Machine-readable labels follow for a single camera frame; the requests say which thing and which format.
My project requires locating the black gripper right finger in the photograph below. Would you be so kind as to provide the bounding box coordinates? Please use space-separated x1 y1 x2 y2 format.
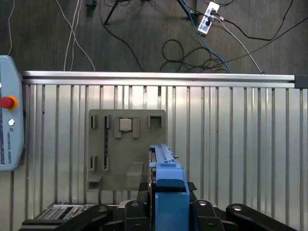
185 182 299 231

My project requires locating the aluminium table edge rail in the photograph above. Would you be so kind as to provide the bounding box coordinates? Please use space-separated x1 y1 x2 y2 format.
21 70 296 89

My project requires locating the dark RAM stick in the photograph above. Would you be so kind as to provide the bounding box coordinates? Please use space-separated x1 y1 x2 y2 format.
103 115 109 169

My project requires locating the blue cable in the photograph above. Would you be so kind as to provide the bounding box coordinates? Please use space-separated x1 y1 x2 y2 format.
184 0 232 73

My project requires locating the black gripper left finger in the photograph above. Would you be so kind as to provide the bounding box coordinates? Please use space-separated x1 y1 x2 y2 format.
55 182 154 231

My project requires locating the looped black cable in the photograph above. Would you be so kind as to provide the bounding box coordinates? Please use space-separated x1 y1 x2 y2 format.
161 39 228 73

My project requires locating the black power cable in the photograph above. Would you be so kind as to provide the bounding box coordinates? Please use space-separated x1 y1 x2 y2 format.
211 0 295 41

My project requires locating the silver CPU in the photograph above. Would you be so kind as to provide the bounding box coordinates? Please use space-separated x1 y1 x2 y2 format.
119 118 134 132

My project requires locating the grey parts rack plate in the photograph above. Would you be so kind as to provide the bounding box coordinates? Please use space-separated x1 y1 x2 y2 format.
87 109 167 191

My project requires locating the grey cable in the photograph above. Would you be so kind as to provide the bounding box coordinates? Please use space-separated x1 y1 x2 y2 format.
215 15 264 74

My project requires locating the pale blue teach pendant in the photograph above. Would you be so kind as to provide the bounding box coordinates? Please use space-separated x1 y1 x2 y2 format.
0 55 26 172

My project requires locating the black tripod stand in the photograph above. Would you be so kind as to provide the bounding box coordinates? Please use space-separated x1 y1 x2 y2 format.
103 0 202 25

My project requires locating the white cable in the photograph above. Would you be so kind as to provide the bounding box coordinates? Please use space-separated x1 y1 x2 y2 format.
55 0 96 72

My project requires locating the hard disk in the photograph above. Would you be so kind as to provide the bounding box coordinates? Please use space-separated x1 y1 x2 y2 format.
148 143 191 231

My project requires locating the white power strip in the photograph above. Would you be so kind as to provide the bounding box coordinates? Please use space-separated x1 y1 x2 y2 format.
197 1 220 35

